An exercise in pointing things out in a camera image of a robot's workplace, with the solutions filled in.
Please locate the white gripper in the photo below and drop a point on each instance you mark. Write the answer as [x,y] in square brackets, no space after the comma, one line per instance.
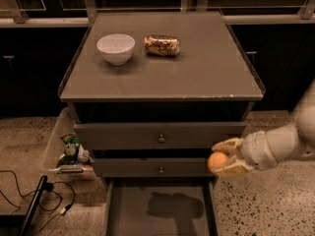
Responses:
[255,150]

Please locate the orange fruit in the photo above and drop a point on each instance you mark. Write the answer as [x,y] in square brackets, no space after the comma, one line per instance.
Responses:
[217,158]

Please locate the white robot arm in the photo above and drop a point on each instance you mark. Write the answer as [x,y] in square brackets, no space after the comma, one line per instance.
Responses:
[296,140]

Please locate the grey top drawer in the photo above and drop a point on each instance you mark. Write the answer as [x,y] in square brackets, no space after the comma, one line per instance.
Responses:
[107,136]

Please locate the grey drawer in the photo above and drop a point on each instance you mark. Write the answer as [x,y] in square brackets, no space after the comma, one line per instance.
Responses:
[151,167]
[107,136]
[161,207]

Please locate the grey middle drawer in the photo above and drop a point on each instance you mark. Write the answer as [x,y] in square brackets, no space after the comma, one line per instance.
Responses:
[151,167]

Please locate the grey bottom drawer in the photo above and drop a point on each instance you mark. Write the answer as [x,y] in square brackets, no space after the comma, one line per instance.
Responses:
[161,207]

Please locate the grey drawer cabinet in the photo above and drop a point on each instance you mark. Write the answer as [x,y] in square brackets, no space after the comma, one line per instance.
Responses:
[210,80]

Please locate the crushed golden drink can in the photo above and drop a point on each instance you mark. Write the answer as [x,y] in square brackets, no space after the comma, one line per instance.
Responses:
[162,45]

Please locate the white ceramic bowl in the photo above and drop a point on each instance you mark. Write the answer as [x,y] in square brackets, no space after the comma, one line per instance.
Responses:
[116,49]

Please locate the green snack bag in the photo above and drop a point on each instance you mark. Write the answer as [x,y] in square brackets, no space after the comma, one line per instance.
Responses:
[70,153]

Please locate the clear plastic storage bin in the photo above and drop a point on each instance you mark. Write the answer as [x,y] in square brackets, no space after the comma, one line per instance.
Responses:
[82,169]

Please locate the black flat device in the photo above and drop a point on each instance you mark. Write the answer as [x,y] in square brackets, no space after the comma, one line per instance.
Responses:
[32,207]

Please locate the metal railing frame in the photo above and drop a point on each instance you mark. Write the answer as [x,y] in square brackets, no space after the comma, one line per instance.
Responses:
[82,13]

